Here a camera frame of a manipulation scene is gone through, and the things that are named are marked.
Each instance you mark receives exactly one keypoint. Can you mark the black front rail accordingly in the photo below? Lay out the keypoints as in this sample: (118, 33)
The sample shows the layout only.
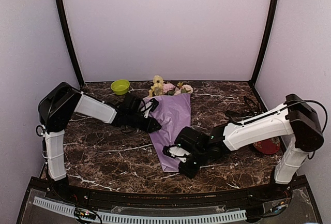
(230, 198)

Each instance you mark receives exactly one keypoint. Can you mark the pink purple wrapping paper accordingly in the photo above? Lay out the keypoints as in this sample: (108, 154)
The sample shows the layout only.
(173, 114)

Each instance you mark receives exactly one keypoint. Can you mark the right black frame post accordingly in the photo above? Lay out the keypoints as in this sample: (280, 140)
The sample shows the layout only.
(264, 41)

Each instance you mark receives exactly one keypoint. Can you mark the pale yellow flower stem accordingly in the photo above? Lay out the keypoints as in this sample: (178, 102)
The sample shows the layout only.
(157, 88)

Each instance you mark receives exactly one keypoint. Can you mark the black frame post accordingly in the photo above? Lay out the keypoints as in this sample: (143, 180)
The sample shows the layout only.
(264, 41)
(68, 41)

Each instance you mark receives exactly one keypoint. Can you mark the red floral pouch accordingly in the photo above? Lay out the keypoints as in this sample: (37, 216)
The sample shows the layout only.
(268, 146)

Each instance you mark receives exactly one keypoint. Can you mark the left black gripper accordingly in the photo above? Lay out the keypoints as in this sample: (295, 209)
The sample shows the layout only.
(148, 128)

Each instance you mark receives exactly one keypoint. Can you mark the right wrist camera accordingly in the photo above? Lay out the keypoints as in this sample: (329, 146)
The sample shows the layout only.
(176, 152)

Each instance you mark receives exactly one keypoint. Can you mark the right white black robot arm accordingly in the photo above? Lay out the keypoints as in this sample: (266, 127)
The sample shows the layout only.
(295, 117)

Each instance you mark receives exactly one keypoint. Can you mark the left black frame post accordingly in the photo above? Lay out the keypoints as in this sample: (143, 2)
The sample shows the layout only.
(68, 41)

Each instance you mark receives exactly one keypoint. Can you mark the pink rose stem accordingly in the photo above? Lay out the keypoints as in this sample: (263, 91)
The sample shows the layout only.
(169, 89)

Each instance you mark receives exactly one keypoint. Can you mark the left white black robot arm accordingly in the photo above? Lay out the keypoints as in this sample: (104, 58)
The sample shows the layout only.
(57, 108)

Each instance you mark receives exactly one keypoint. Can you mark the white slotted cable duct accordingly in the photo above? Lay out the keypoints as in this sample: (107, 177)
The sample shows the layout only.
(85, 215)

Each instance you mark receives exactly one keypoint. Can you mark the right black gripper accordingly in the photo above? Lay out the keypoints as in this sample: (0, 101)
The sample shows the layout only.
(191, 173)

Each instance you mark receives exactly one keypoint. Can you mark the pink carnation stem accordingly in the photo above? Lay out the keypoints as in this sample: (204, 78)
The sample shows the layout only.
(183, 87)

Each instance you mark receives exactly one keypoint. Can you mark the green plastic bowl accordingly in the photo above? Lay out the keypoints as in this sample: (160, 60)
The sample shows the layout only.
(120, 87)

